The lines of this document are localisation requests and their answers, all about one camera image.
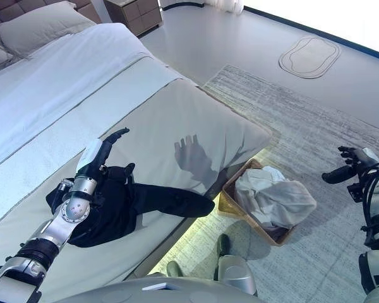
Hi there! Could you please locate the white duvet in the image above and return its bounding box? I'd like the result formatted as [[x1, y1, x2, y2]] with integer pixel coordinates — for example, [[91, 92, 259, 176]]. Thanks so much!
[[0, 22, 159, 173]]

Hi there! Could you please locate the sheer white curtain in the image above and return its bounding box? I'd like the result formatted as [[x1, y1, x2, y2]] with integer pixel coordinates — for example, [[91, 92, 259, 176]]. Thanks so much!
[[159, 0, 247, 15]]

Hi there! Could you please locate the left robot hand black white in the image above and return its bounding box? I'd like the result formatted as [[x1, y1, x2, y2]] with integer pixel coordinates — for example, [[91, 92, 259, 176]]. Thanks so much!
[[75, 127, 136, 183]]

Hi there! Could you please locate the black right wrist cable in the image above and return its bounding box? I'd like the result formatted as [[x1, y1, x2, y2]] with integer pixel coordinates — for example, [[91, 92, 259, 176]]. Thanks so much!
[[350, 167, 379, 228]]

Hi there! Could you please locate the dark quilted headboard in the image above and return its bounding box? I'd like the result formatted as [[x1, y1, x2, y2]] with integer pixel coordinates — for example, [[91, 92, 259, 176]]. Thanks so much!
[[0, 0, 104, 28]]

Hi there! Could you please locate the grey striped rug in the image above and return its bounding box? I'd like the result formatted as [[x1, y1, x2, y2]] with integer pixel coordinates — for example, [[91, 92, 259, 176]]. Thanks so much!
[[151, 64, 379, 303]]

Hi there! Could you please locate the bed with beige cover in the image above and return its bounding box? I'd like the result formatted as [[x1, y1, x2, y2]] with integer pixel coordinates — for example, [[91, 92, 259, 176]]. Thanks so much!
[[0, 0, 272, 303]]

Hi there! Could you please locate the cream garment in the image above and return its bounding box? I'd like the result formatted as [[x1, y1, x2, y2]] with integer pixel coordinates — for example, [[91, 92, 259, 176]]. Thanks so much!
[[249, 179, 317, 229]]

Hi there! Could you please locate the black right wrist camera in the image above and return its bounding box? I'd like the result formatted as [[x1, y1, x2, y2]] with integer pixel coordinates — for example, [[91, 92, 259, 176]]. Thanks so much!
[[347, 182, 364, 203]]

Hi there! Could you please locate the small beige outlined mat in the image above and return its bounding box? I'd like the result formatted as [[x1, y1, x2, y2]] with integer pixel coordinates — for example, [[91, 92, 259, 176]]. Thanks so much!
[[278, 35, 341, 79]]

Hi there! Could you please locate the right silver robot leg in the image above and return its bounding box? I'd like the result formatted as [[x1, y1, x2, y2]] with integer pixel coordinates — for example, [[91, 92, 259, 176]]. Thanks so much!
[[214, 233, 259, 297]]

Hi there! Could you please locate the plain beige pillow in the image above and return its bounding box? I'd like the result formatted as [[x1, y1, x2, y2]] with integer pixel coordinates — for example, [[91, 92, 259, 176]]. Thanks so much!
[[0, 1, 97, 59]]

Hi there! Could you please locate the grey robot torso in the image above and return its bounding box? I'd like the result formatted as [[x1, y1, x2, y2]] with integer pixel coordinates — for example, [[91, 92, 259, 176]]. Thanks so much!
[[39, 274, 256, 303]]

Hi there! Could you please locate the brown wooden nightstand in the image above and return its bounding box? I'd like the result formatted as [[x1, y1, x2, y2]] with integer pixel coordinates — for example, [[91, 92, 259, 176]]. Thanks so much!
[[103, 0, 164, 37]]

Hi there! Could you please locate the black garment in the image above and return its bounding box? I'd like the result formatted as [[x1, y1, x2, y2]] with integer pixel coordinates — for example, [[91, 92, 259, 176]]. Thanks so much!
[[45, 163, 216, 249]]

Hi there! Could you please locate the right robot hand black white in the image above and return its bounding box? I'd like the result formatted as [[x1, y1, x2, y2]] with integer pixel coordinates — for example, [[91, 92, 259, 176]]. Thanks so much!
[[321, 145, 379, 185]]

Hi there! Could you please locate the woven wicker basket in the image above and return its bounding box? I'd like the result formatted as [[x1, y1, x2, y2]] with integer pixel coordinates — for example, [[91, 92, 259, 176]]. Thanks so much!
[[217, 158, 304, 247]]

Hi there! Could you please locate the black window base rail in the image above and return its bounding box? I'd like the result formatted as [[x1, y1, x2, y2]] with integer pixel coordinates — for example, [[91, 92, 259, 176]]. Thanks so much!
[[244, 5, 379, 61]]

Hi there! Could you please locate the left silver robot leg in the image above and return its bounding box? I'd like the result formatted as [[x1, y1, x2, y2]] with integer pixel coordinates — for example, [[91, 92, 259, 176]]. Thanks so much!
[[166, 261, 186, 280]]

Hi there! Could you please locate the silver robot leg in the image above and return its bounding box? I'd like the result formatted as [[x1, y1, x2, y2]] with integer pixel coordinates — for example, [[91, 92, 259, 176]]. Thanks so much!
[[214, 233, 259, 297], [166, 261, 186, 280]]

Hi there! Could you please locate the pale textured bed runner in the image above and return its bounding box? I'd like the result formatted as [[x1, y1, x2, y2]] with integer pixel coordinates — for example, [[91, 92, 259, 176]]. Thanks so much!
[[0, 55, 181, 234]]

